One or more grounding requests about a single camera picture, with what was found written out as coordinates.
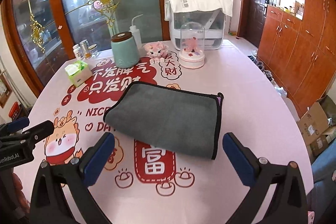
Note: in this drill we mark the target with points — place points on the white pill bottle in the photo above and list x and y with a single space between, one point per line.
77 52

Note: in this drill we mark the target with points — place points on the wooden cabinet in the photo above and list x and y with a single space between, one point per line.
302 29

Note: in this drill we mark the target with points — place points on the small glass jar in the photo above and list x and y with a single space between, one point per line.
93 50

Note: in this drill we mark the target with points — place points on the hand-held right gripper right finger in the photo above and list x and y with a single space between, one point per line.
240 161

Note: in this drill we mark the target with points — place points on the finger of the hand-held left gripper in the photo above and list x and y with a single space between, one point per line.
18 124
39 130

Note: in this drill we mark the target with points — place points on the green tissue pack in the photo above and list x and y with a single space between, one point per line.
77 72

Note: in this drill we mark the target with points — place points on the grey towel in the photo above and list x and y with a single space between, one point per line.
168 119

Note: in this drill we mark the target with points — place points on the pink block pig figure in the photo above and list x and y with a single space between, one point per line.
155 49

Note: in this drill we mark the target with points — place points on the glass sliding door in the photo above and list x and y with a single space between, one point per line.
86 3

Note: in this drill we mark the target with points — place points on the blue cloth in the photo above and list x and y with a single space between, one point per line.
324 166

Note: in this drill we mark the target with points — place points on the white clear appliance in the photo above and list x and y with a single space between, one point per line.
198 29

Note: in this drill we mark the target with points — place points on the teal ceramic jar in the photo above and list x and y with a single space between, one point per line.
124 49

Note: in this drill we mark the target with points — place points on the white squeeze bottle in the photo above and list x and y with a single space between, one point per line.
136 33

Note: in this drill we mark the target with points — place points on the cardboard box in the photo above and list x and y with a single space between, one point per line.
316 128

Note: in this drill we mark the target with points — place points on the white cloth cover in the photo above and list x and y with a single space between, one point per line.
197 2

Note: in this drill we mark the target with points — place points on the glass dome pink ornament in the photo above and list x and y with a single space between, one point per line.
192 45

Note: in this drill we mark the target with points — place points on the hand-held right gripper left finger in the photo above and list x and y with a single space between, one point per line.
98 158

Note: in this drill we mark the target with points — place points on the dark brown entrance door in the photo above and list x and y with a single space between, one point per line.
258 3

